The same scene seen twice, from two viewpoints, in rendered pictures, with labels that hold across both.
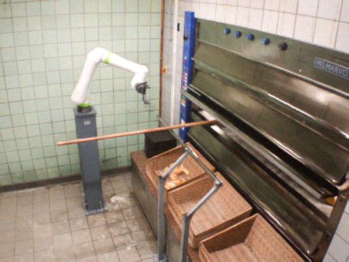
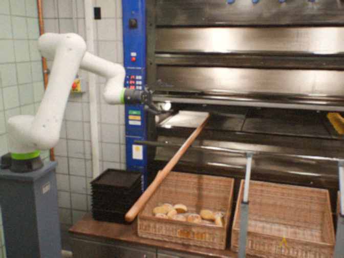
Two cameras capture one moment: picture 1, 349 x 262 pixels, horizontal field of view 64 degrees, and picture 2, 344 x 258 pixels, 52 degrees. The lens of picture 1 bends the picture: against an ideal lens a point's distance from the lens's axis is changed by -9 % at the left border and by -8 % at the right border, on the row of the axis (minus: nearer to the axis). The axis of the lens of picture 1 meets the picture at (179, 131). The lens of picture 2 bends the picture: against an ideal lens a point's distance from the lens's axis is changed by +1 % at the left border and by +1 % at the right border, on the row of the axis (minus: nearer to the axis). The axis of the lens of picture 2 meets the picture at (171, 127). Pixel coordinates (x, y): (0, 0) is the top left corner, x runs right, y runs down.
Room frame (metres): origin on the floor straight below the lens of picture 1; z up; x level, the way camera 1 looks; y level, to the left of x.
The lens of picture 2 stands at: (1.18, 1.69, 1.79)
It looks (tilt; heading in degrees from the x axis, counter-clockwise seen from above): 14 degrees down; 310
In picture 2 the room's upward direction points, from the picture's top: 1 degrees clockwise
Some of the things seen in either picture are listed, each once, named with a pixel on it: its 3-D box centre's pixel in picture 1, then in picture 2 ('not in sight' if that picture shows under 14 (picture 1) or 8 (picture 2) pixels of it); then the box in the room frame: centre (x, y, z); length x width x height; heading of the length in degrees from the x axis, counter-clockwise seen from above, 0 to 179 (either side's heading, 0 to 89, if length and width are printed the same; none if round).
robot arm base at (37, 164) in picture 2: (83, 105); (15, 160); (2.75, 0.97, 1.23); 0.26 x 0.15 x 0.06; 28
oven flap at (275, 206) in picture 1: (239, 169); (282, 159); (2.04, -0.49, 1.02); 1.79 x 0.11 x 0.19; 24
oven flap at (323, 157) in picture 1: (248, 108); (289, 81); (2.04, -0.49, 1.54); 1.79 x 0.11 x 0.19; 24
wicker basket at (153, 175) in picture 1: (178, 170); (188, 206); (2.46, -0.01, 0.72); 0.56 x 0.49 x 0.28; 25
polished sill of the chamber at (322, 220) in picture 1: (244, 153); (284, 137); (2.05, -0.52, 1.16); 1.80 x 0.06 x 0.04; 24
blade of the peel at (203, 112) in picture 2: not in sight; (214, 110); (2.83, -0.85, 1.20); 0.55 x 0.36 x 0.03; 25
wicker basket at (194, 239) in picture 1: (206, 207); (281, 218); (1.92, -0.25, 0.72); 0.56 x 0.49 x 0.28; 23
